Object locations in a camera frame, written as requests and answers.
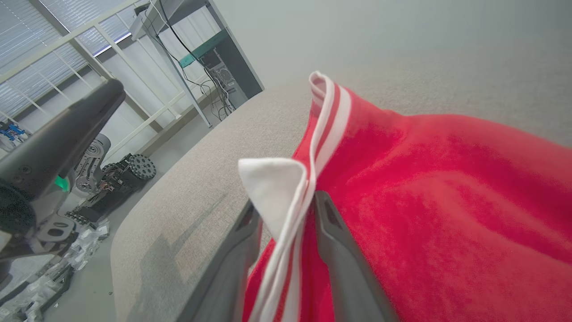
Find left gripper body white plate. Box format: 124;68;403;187
0;177;77;263

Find red shorts with white stripes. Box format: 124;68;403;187
237;71;572;322

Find grey computer tower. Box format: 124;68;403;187
199;49;249;108

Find grey metal desk frame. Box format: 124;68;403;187
130;0;265;129

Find small blue device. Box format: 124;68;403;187
0;121;28;142

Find silver robot joint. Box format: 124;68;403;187
73;133;112;194

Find window blinds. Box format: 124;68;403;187
0;0;135;118

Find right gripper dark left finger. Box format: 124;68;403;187
177;199;264;322

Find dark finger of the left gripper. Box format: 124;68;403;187
0;78;126;200

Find grey fabric sofa cushion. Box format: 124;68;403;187
109;27;572;322

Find black hanging desk cables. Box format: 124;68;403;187
152;0;236;119

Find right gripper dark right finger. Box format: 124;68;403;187
313;190;399;322

